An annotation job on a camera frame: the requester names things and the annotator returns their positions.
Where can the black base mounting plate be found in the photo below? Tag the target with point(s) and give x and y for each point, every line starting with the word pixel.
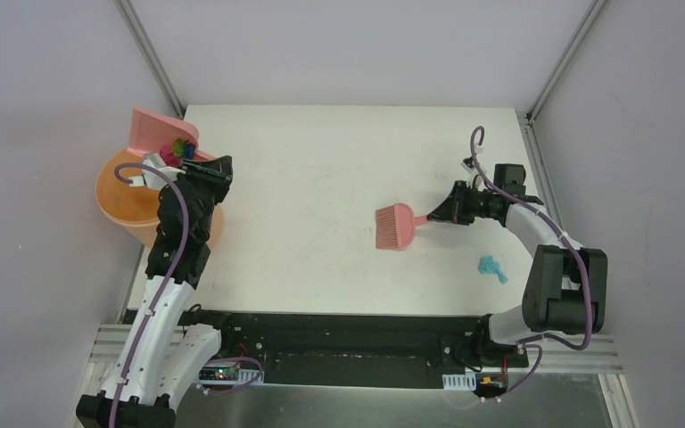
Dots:
pixel 402 352

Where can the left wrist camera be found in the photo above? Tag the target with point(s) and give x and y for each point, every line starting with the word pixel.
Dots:
pixel 153 173

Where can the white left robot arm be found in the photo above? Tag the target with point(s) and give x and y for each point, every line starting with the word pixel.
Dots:
pixel 149 380

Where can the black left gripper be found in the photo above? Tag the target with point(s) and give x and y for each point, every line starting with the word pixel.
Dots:
pixel 205 175

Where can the green paper scrap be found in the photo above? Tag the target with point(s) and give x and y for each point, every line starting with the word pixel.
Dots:
pixel 178 148

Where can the dark blue paper scrap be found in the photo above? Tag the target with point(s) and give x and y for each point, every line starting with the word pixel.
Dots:
pixel 188 151

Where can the orange plastic bucket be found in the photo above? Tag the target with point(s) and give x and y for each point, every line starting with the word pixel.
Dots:
pixel 133 208

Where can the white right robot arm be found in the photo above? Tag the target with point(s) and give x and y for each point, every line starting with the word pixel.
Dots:
pixel 566 288

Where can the light blue paper scrap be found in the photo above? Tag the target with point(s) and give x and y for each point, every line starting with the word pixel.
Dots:
pixel 489 266

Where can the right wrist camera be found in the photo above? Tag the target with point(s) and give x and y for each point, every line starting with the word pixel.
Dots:
pixel 468 165

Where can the pink hand brush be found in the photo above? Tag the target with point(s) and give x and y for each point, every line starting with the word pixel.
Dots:
pixel 396 226

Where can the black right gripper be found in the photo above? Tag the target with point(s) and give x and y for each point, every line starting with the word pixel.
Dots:
pixel 453 209

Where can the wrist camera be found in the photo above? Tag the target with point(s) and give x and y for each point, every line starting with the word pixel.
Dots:
pixel 153 173
pixel 468 165

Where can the pink plastic dustpan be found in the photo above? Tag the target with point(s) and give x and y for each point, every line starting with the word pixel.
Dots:
pixel 150 131

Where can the magenta paper scrap centre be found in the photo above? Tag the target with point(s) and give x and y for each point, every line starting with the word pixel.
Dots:
pixel 169 158

